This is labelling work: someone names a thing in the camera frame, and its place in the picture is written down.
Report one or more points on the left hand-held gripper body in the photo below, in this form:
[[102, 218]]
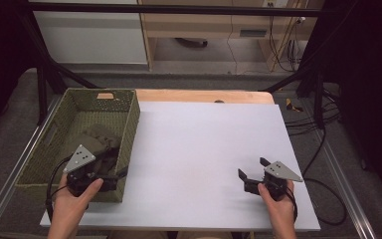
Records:
[[79, 160]]

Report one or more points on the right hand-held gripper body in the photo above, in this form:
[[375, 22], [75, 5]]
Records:
[[278, 172]]

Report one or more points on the green woven basket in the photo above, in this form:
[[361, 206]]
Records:
[[89, 113]]

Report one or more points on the person's right hand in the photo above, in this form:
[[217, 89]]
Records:
[[280, 209]]

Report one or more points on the person's left hand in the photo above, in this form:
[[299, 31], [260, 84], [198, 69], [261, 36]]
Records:
[[68, 205]]

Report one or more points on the white board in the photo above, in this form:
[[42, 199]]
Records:
[[195, 149]]

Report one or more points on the yellow and black floor object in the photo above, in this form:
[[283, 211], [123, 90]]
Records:
[[291, 105]]

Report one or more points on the black metal stand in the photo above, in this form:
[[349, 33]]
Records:
[[318, 99], [41, 93]]

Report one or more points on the dark curtain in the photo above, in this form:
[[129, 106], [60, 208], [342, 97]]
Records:
[[3, 66], [368, 83]]

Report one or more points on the white cabinet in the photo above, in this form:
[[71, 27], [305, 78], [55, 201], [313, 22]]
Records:
[[93, 36]]

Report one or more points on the black object under desk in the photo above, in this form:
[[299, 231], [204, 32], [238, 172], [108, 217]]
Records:
[[192, 42]]

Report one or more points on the light wooden desk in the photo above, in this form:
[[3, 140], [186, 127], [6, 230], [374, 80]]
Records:
[[192, 25]]

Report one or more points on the aluminium rail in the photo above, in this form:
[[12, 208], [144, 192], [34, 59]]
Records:
[[10, 182], [348, 192]]

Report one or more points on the black horizontal frame bar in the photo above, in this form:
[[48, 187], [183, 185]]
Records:
[[179, 9]]

